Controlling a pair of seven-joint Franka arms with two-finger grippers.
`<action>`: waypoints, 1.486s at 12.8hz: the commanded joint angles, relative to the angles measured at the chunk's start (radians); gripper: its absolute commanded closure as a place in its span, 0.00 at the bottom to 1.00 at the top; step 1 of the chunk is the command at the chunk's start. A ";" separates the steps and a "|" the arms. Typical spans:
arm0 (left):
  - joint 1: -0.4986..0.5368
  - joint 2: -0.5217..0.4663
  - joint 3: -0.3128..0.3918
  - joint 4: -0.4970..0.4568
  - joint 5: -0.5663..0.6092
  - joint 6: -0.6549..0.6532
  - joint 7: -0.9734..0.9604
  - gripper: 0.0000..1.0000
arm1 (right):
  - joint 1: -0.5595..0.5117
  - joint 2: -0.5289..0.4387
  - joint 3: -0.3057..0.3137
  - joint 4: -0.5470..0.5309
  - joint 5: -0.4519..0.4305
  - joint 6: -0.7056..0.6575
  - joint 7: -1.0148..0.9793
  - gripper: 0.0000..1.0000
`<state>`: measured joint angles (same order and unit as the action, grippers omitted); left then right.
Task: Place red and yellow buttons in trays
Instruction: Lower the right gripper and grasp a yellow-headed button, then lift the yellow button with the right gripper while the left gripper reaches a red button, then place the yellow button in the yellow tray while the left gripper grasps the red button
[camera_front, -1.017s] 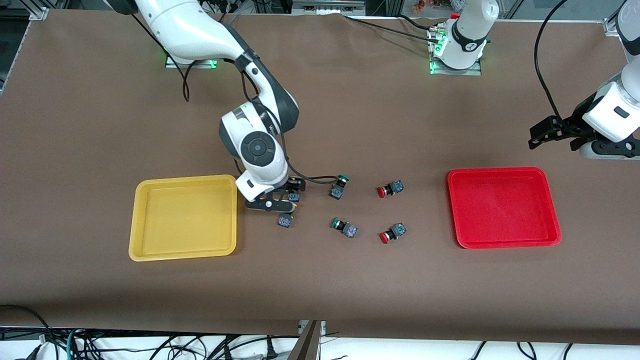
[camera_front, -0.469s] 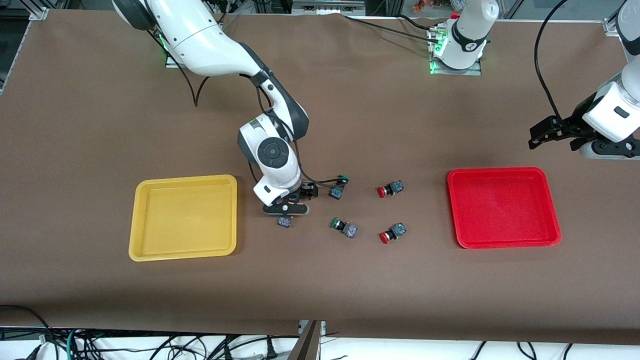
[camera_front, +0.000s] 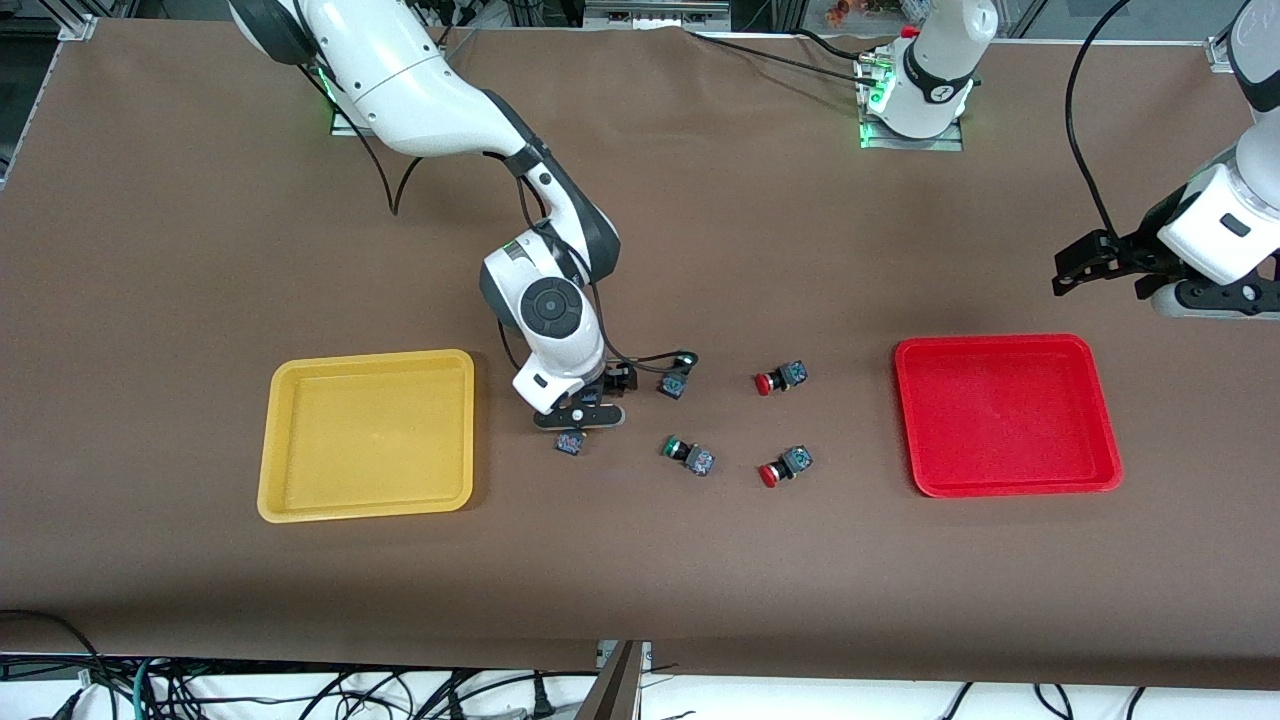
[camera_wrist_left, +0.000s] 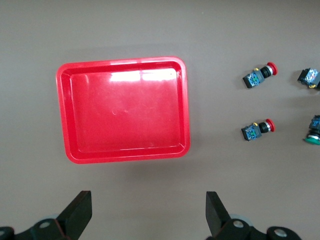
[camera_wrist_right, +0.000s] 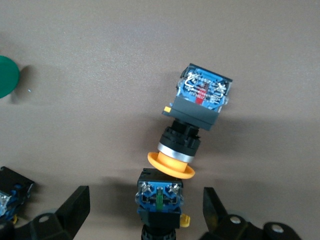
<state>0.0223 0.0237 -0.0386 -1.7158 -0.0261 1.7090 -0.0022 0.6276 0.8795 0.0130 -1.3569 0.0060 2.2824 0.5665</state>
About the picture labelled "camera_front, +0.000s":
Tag green push button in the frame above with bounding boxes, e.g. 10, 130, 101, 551
657, 350, 699, 402
660, 436, 717, 478

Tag red push button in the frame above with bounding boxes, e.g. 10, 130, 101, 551
757, 446, 814, 490
753, 361, 809, 398

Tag red plastic tray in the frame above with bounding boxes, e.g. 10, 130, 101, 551
893, 334, 1124, 499

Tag yellow plastic tray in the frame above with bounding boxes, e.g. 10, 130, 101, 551
257, 349, 476, 524

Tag aluminium table leg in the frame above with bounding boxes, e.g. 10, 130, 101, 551
572, 640, 653, 720

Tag colourful background objects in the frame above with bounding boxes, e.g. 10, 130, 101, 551
825, 0, 906, 26

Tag brown table cover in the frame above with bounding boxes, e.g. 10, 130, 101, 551
0, 18, 1280, 673

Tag black arm base cable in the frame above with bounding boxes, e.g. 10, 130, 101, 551
345, 115, 426, 218

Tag black table cable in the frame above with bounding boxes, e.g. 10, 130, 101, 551
795, 27, 881, 63
685, 28, 866, 73

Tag aluminium frame rail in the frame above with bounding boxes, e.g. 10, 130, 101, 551
583, 0, 731, 31

